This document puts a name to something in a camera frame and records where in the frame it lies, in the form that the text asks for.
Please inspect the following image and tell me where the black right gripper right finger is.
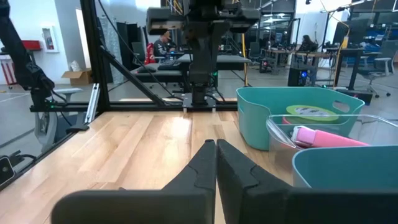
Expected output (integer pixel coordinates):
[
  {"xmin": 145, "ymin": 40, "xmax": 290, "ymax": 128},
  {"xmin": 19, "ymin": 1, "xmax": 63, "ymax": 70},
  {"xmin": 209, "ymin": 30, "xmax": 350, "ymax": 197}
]
[{"xmin": 216, "ymin": 139, "xmax": 398, "ymax": 224}]

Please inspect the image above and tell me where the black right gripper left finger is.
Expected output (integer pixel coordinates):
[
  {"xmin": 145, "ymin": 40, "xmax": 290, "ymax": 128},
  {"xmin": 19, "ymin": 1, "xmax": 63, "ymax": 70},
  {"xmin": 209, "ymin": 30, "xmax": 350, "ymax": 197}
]
[{"xmin": 51, "ymin": 139, "xmax": 217, "ymax": 224}]

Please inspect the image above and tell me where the pink and white stapler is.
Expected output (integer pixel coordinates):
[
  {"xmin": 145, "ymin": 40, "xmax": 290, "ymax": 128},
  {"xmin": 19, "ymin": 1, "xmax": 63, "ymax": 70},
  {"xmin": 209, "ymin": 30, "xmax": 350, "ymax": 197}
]
[{"xmin": 291, "ymin": 125, "xmax": 370, "ymax": 149}]

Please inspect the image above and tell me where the green tape roll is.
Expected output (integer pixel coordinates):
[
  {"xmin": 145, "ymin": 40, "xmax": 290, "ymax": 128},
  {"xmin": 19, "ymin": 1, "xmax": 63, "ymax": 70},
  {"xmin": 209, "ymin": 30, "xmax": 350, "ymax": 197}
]
[{"xmin": 285, "ymin": 105, "xmax": 340, "ymax": 123}]

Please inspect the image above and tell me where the person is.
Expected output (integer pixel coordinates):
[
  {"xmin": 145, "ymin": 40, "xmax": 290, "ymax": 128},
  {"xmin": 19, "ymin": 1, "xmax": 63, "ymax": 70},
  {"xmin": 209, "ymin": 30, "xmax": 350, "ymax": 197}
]
[
  {"xmin": 154, "ymin": 30, "xmax": 177, "ymax": 58},
  {"xmin": 297, "ymin": 34, "xmax": 318, "ymax": 52}
]

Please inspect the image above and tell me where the black desk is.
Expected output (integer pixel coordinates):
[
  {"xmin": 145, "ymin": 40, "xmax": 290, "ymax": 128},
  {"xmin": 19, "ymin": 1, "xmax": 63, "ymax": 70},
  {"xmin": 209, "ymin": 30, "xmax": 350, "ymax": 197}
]
[{"xmin": 133, "ymin": 54, "xmax": 252, "ymax": 84}]

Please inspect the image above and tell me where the clear plastic bin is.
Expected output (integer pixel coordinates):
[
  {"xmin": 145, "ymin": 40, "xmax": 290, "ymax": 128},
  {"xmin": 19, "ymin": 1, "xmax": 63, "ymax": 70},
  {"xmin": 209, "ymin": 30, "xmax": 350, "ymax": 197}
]
[{"xmin": 266, "ymin": 114, "xmax": 398, "ymax": 175}]

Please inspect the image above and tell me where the light teal plastic bin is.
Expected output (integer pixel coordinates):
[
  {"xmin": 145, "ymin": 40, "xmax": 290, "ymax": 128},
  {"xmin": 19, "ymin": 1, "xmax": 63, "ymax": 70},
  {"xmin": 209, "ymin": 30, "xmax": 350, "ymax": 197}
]
[{"xmin": 236, "ymin": 86, "xmax": 365, "ymax": 152}]

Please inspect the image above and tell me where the dark teal plastic bin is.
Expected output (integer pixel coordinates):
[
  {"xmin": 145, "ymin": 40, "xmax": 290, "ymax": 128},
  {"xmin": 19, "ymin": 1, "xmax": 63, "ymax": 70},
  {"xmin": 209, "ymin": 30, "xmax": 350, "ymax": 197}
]
[{"xmin": 292, "ymin": 145, "xmax": 398, "ymax": 191}]

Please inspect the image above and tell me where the cardboard box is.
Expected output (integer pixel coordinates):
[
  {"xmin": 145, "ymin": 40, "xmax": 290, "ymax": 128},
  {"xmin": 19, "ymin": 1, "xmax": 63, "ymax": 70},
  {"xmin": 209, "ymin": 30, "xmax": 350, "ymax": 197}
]
[{"xmin": 61, "ymin": 68, "xmax": 93, "ymax": 86}]

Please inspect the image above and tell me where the white fire extinguisher cabinet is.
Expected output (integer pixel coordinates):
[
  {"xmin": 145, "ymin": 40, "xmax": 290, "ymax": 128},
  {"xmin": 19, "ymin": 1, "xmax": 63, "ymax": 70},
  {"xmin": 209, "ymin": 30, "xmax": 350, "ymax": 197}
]
[{"xmin": 41, "ymin": 26, "xmax": 60, "ymax": 54}]

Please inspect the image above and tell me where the black computer tower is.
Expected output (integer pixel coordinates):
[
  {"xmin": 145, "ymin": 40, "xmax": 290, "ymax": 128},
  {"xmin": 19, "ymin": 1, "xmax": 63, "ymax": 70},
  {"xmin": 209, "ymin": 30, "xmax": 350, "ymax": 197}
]
[{"xmin": 287, "ymin": 67, "xmax": 308, "ymax": 87}]

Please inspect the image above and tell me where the grey office chair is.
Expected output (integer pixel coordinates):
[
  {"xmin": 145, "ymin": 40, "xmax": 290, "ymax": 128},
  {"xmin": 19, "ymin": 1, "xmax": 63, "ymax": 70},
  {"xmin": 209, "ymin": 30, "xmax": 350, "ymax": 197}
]
[{"xmin": 357, "ymin": 40, "xmax": 393, "ymax": 98}]

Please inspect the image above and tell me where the black rig frame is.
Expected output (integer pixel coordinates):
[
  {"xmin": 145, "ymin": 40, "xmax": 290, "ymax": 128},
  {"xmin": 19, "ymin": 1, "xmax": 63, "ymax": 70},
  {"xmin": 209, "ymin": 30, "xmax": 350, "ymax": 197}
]
[{"xmin": 29, "ymin": 0, "xmax": 239, "ymax": 113}]

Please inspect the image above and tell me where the yellow hanging cable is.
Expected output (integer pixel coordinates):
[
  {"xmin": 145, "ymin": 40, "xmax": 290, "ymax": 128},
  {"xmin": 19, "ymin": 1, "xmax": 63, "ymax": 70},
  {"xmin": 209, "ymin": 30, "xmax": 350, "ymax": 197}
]
[{"xmin": 241, "ymin": 32, "xmax": 249, "ymax": 87}]

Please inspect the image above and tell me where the silver metal bracket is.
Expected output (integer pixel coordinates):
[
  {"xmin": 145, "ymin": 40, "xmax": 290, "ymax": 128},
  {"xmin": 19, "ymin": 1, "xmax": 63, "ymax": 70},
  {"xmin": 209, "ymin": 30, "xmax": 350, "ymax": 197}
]
[{"xmin": 84, "ymin": 83, "xmax": 101, "ymax": 124}]

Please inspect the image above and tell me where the black table-level camera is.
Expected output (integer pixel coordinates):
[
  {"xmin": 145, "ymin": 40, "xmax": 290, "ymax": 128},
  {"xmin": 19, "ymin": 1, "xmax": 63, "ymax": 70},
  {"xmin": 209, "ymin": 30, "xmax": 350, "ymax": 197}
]
[{"xmin": 0, "ymin": 156, "xmax": 16, "ymax": 187}]

